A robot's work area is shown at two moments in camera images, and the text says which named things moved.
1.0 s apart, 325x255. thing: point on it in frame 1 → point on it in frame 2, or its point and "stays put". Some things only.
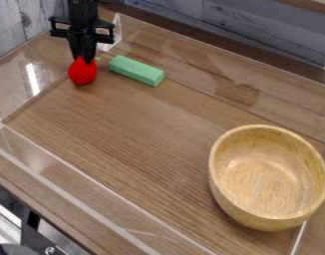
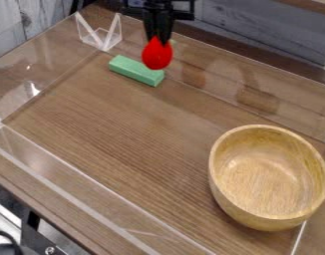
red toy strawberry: (81, 72) → (155, 54)
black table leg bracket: (30, 236) stays put
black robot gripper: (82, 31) → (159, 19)
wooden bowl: (267, 176) stays put
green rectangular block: (136, 70) stays put
